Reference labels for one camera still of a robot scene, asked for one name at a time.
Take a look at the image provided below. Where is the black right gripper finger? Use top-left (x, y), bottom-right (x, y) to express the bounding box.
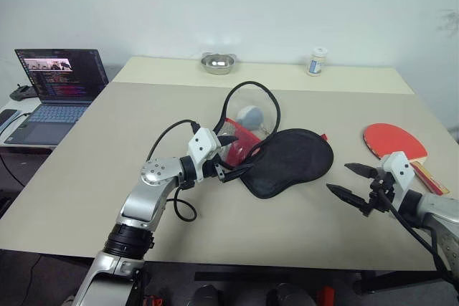
top-left (325, 183), bottom-right (369, 211)
top-left (344, 162), bottom-right (378, 180)

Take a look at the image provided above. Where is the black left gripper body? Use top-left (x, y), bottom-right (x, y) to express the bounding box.
top-left (200, 133), bottom-right (235, 183)

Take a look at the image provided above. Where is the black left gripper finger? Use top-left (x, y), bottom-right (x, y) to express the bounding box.
top-left (220, 160), bottom-right (260, 183)
top-left (219, 135), bottom-right (240, 149)

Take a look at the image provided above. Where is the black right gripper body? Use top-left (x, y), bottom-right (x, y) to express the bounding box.
top-left (361, 170), bottom-right (396, 218)

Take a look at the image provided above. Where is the grey white round sponge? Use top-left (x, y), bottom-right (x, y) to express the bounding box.
top-left (235, 105), bottom-right (265, 131)

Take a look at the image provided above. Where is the red table tennis paddle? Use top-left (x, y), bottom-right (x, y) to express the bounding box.
top-left (362, 123), bottom-right (450, 196)

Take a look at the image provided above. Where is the red black paddle case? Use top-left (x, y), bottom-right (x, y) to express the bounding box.
top-left (214, 80), bottom-right (335, 200)

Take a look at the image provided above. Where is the stainless steel bowl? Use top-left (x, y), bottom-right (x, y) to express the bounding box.
top-left (199, 52), bottom-right (238, 77)

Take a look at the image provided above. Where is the dark grey rounded shape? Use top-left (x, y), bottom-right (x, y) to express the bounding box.
top-left (273, 282), bottom-right (318, 306)
top-left (192, 284), bottom-right (221, 306)

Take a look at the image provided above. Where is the small white labelled bottle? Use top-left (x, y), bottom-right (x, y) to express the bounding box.
top-left (306, 46), bottom-right (331, 77)

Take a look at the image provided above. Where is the open blue laptop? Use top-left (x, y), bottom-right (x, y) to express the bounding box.
top-left (0, 47), bottom-right (110, 147)

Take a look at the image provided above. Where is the white side table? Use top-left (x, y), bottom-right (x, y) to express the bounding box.
top-left (0, 97), bottom-right (60, 221)

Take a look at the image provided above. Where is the dark smartphone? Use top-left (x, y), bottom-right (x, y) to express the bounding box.
top-left (0, 108), bottom-right (23, 125)

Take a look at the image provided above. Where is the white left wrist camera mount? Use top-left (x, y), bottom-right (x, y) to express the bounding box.
top-left (186, 127), bottom-right (220, 182)

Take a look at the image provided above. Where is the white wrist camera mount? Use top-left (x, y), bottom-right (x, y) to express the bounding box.
top-left (186, 127), bottom-right (220, 182)
top-left (376, 151), bottom-right (419, 200)

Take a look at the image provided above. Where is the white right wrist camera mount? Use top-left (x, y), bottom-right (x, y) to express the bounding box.
top-left (376, 151), bottom-right (419, 200)

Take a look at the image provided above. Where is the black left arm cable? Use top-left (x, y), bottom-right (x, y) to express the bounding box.
top-left (146, 119), bottom-right (199, 221)

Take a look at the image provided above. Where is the black table frame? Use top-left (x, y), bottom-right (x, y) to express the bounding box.
top-left (194, 270), bottom-right (448, 295)

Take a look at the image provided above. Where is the black laptop cable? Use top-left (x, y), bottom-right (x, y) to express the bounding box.
top-left (0, 112), bottom-right (30, 188)

